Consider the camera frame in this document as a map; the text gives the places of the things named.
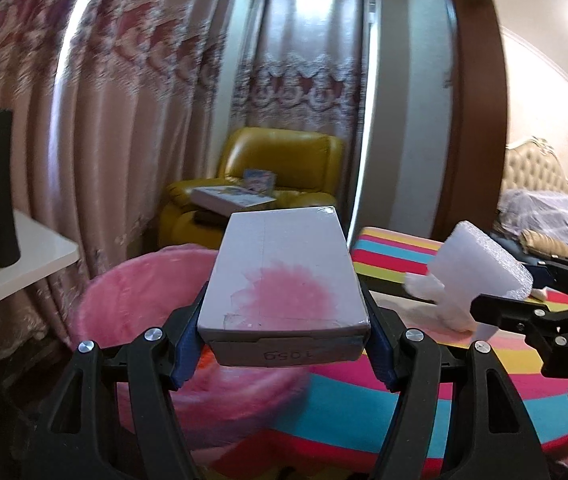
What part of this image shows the wide pink lace curtain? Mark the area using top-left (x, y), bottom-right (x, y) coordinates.
top-left (0, 0), bottom-right (237, 361)

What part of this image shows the narrow pink lace curtain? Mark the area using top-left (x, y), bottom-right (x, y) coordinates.
top-left (231, 0), bottom-right (367, 211)

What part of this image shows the pink fluffy round stool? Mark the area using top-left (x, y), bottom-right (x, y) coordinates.
top-left (70, 245), bottom-right (315, 447)

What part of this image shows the grey cardboard box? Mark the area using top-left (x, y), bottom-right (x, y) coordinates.
top-left (197, 206), bottom-right (371, 367)

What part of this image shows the cream tufted headboard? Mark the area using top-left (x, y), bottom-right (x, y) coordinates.
top-left (505, 136), bottom-right (568, 211)

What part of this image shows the yellow leather armchair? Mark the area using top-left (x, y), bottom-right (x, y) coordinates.
top-left (158, 126), bottom-right (345, 251)

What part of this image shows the white side table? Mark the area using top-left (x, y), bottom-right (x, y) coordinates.
top-left (0, 209), bottom-right (81, 322)

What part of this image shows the brown wooden door frame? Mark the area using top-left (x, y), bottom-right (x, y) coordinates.
top-left (438, 0), bottom-right (510, 243)

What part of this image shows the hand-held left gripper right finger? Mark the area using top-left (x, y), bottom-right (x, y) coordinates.
top-left (359, 285), bottom-right (547, 480)

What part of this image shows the black cylinder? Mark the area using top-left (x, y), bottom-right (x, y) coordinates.
top-left (0, 108), bottom-right (21, 269)

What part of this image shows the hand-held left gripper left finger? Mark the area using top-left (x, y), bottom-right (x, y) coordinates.
top-left (26, 280), bottom-right (215, 480)

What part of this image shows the tan cushion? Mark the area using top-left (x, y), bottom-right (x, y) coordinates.
top-left (520, 229), bottom-right (568, 262)

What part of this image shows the plastic wrapped bundle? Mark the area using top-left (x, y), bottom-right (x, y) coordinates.
top-left (498, 188), bottom-right (568, 257)

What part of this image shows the white foam piece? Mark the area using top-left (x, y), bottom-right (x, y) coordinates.
top-left (404, 220), bottom-right (535, 343)

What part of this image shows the flat box on armchair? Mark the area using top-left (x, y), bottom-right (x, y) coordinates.
top-left (190, 185), bottom-right (278, 212)

